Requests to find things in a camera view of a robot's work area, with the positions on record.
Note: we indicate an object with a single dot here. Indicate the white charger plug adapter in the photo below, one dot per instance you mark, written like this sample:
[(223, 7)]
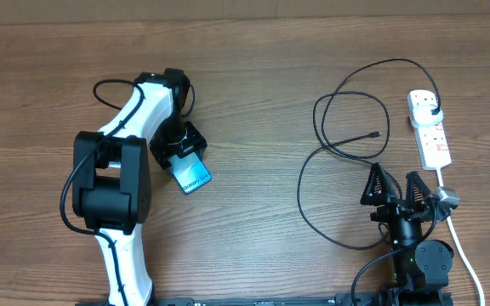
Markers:
[(422, 116)]

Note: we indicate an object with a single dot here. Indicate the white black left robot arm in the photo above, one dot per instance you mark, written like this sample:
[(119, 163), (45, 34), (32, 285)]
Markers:
[(108, 193)]

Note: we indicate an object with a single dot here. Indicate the Galaxy S24 smartphone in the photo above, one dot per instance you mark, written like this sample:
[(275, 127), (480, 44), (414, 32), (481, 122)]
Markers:
[(190, 172)]

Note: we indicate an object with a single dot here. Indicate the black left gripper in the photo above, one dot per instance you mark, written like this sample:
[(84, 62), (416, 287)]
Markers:
[(162, 153)]

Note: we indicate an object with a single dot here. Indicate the white power strip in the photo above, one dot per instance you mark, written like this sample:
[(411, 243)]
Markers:
[(431, 141)]

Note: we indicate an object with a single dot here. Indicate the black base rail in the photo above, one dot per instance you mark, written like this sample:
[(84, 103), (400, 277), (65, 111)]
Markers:
[(340, 299)]

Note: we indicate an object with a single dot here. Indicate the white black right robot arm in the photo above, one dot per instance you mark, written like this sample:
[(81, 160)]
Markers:
[(420, 265)]

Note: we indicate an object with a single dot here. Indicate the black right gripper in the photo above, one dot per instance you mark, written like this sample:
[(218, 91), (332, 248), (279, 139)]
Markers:
[(395, 206)]

